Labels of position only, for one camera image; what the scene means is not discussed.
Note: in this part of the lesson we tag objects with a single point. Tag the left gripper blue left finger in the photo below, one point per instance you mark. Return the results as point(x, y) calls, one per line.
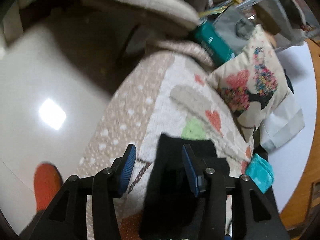
point(123, 168)

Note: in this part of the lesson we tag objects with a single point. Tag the floral print cushion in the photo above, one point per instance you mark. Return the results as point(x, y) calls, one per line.
point(252, 84)

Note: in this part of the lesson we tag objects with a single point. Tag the patchwork heart quilt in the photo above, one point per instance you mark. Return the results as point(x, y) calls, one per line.
point(166, 93)

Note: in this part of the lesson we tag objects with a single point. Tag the white pillow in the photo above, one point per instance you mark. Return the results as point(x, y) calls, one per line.
point(283, 124)

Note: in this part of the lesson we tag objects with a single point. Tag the teal box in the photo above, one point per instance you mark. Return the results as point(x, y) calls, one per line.
point(206, 36)

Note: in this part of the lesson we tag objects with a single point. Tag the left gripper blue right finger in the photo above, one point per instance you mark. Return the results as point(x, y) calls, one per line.
point(194, 170)

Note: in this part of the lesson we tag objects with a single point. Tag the black pants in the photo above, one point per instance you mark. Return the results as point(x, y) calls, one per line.
point(171, 210)

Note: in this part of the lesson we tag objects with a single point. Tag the teal fluffy cloth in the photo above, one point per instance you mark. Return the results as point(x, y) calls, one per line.
point(261, 172)

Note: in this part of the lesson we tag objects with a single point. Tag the orange knitted slipper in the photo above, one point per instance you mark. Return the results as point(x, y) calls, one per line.
point(47, 183)

